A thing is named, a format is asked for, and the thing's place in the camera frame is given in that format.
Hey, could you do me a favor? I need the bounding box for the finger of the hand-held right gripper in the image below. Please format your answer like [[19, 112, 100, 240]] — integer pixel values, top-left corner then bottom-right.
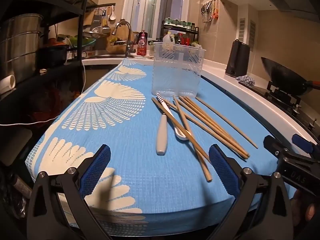
[[291, 133, 320, 156], [263, 134, 292, 160]]

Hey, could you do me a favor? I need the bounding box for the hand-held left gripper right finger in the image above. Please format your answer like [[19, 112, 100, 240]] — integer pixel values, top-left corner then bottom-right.
[[207, 144, 294, 240]]

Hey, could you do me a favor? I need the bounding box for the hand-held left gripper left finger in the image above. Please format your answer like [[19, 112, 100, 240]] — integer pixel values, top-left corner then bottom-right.
[[26, 144, 113, 240]]

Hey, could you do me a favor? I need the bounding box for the pile of wooden chopsticks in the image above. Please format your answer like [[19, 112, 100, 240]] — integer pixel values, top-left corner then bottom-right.
[[151, 95, 258, 182]]

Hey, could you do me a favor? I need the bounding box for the white striped ceramic spoon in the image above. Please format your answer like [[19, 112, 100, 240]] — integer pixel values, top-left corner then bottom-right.
[[155, 92, 190, 140]]

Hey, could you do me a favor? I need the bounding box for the grey handled utensil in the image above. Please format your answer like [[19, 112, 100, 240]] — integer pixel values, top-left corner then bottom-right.
[[155, 114, 168, 155]]

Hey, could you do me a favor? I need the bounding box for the clear plastic container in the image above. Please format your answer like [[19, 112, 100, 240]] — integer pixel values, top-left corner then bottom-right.
[[151, 42, 206, 98]]

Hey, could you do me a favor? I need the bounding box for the person's right hand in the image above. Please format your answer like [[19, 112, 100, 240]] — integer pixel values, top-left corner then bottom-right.
[[291, 190, 320, 230]]

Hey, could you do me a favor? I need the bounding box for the black gas stove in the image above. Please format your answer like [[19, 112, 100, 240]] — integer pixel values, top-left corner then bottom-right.
[[260, 80, 320, 145]]

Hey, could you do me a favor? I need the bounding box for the blue patterned mat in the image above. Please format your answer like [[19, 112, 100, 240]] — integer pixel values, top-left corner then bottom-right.
[[25, 57, 298, 230]]

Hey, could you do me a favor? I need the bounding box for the blue checked dishcloth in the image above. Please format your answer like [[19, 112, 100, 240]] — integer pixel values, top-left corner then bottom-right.
[[235, 75, 256, 88]]

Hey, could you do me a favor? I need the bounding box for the black wok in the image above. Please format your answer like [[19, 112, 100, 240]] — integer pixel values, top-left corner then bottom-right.
[[261, 56, 320, 97]]

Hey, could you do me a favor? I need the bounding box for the red mesh produce bag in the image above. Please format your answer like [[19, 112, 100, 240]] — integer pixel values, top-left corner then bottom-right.
[[32, 80, 83, 120]]

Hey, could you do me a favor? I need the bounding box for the black electric kettle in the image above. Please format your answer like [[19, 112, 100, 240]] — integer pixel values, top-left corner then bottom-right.
[[225, 40, 250, 78]]

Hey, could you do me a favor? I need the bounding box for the steel kitchen sink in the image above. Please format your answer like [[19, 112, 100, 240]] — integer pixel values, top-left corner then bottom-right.
[[82, 51, 155, 59]]

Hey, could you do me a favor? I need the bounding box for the black pot orange lid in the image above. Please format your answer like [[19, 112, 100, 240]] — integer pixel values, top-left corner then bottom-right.
[[37, 39, 69, 67]]

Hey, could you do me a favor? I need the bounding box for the white roll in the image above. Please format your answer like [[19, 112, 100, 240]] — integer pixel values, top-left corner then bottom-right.
[[0, 75, 16, 93]]

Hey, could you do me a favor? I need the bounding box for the green plastic bowl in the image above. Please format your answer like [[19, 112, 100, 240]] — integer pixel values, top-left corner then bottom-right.
[[67, 35, 97, 48]]

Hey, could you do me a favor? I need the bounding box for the chrome kitchen faucet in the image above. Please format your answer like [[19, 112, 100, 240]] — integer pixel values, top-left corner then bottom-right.
[[111, 21, 137, 57]]

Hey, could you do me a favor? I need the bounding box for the pink dish soap bottle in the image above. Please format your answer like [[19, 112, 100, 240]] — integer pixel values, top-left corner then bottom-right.
[[136, 30, 148, 56]]

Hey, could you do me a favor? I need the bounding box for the steel colander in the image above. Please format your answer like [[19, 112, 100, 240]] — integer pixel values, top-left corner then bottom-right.
[[82, 25, 110, 40]]

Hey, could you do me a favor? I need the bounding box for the round wooden cutting board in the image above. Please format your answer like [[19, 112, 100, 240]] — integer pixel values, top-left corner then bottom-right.
[[107, 26, 133, 53]]

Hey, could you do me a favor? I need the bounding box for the black metal shelf rack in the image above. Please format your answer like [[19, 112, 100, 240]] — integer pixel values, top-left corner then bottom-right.
[[0, 0, 89, 105]]

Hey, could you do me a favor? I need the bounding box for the large cooking oil jug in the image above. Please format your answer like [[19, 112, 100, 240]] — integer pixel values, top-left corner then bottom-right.
[[162, 31, 175, 46]]

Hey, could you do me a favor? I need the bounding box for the steel stockpot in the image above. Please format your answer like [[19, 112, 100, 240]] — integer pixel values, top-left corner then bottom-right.
[[0, 14, 44, 85]]

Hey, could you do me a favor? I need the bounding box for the metal grater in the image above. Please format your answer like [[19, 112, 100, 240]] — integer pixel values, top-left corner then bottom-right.
[[93, 9, 103, 28]]

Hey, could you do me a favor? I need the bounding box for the black spice rack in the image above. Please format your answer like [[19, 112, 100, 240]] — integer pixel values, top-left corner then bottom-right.
[[160, 21, 200, 49]]

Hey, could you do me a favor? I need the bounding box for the row of spice jars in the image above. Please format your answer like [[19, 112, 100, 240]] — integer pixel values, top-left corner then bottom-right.
[[164, 17, 195, 29]]

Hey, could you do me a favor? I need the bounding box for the white framed window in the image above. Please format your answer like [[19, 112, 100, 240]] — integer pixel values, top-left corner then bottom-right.
[[124, 0, 193, 43]]

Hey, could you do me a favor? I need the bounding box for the white power cable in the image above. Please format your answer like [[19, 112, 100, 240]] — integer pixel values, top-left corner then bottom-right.
[[0, 37, 87, 127]]

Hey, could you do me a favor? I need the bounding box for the wall vent grille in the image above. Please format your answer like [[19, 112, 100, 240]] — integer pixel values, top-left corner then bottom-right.
[[250, 20, 257, 52], [239, 17, 247, 43]]

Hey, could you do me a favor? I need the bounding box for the black utensil hanging rail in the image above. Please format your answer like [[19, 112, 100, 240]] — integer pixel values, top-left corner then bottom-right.
[[87, 3, 116, 12]]

